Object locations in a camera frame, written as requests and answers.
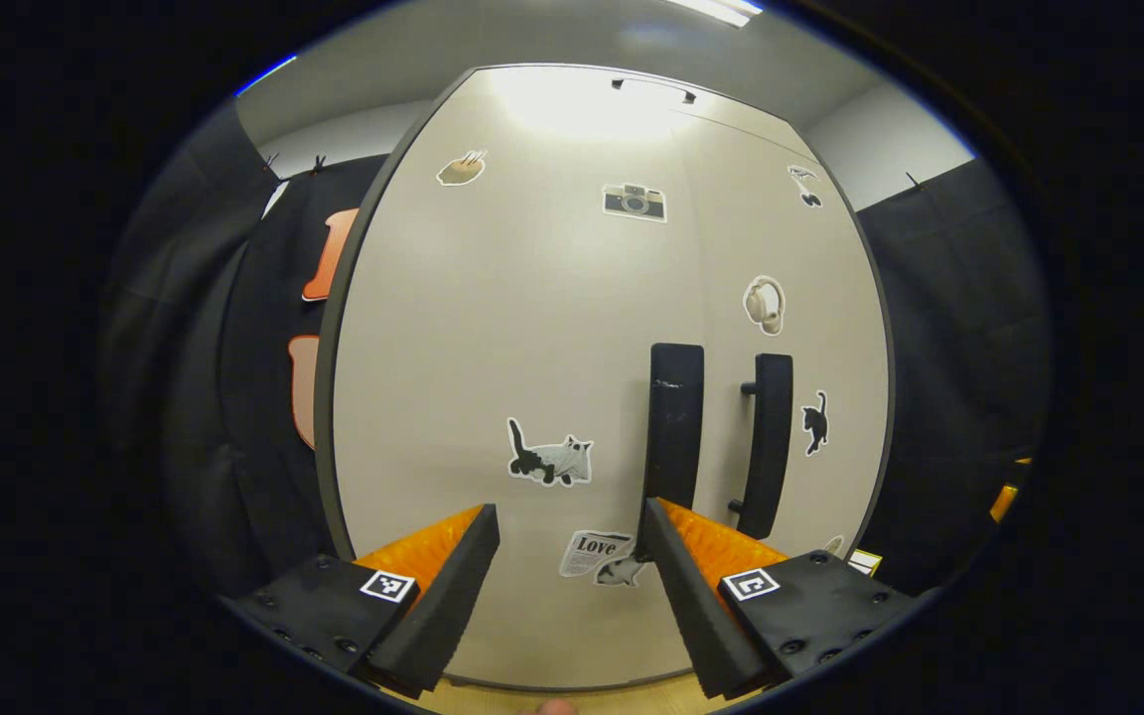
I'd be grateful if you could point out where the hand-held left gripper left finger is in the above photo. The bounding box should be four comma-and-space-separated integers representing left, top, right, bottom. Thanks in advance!
214, 502, 501, 701

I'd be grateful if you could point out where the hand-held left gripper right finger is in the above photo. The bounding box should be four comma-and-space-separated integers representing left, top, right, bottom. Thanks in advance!
640, 498, 921, 702

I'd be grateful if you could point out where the white grey shoe cabinet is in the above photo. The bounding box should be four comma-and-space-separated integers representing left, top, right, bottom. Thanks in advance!
312, 62, 898, 693

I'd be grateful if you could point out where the white cabinet door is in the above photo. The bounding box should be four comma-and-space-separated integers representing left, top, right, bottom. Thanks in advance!
319, 65, 707, 691
681, 99, 896, 597

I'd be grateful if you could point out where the large ceiling light panel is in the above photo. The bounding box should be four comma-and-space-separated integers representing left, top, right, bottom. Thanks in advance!
666, 0, 767, 29

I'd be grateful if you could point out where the small metal cabinet handle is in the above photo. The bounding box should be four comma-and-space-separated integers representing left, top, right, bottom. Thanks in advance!
611, 77, 698, 105

